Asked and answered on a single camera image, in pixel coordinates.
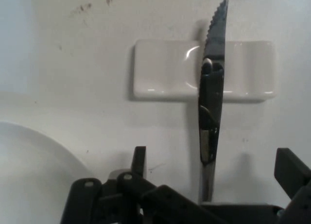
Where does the white round plate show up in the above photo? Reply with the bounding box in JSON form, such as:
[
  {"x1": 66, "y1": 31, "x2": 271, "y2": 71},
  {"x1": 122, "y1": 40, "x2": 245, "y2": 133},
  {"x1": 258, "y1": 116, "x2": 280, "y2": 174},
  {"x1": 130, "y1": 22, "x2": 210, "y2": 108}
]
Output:
[{"x1": 0, "y1": 90, "x2": 103, "y2": 224}]

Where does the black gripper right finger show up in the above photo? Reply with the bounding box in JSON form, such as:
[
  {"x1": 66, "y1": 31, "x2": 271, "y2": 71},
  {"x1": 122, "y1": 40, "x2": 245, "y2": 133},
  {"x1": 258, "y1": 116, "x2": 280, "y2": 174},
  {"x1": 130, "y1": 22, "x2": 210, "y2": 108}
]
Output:
[{"x1": 274, "y1": 147, "x2": 311, "y2": 224}]

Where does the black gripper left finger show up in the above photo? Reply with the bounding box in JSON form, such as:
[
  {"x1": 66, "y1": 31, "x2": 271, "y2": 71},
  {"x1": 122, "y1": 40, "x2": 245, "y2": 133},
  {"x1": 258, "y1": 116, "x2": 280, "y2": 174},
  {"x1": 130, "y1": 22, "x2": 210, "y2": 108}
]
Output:
[{"x1": 60, "y1": 146, "x2": 219, "y2": 224}]

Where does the white ceramic cutlery rest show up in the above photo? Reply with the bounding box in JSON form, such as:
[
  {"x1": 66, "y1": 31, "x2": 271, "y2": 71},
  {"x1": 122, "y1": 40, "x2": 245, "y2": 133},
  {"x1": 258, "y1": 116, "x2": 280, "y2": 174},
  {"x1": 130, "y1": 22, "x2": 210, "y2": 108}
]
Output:
[{"x1": 132, "y1": 38, "x2": 278, "y2": 103}]

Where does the serrated steel table knife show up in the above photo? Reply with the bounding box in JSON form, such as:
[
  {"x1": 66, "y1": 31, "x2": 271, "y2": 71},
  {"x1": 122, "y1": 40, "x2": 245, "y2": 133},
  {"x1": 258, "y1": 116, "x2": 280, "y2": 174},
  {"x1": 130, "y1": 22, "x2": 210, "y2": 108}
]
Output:
[{"x1": 198, "y1": 0, "x2": 230, "y2": 202}]

